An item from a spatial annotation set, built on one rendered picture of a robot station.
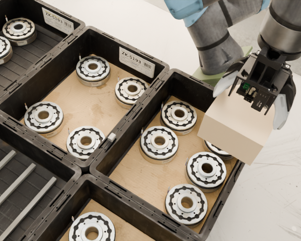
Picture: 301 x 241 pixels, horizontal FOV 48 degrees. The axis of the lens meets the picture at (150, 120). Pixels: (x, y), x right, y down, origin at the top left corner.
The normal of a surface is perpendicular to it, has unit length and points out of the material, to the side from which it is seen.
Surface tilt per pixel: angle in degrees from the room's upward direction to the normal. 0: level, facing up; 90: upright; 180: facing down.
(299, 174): 0
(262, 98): 90
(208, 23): 66
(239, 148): 90
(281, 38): 91
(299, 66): 0
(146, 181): 0
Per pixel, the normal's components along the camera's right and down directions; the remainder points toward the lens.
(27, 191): 0.08, -0.57
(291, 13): -0.64, 0.60
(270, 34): -0.86, 0.38
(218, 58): -0.26, 0.31
